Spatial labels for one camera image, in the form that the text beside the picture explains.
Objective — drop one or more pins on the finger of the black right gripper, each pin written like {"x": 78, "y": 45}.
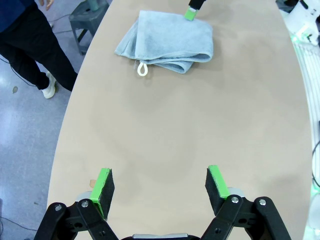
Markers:
{"x": 193, "y": 8}

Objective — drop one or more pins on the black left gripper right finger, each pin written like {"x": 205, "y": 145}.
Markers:
{"x": 215, "y": 195}

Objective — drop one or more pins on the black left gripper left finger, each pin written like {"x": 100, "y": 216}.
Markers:
{"x": 103, "y": 197}

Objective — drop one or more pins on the light blue towel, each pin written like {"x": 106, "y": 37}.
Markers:
{"x": 170, "y": 40}

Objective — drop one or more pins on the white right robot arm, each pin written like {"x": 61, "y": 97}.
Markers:
{"x": 305, "y": 15}

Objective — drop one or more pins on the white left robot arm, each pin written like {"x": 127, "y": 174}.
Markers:
{"x": 313, "y": 217}

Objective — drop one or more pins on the person's left hand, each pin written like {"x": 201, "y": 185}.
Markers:
{"x": 47, "y": 3}

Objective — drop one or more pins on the green cup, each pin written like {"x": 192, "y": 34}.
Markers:
{"x": 93, "y": 5}

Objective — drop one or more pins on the grey stool with hole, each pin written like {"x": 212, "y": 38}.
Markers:
{"x": 82, "y": 17}

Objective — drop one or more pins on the white sneaker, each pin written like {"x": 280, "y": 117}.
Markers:
{"x": 49, "y": 86}

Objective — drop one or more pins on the white ribbed base platform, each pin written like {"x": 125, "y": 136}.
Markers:
{"x": 310, "y": 87}

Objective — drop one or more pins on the person in navy jacket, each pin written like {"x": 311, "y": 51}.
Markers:
{"x": 25, "y": 37}

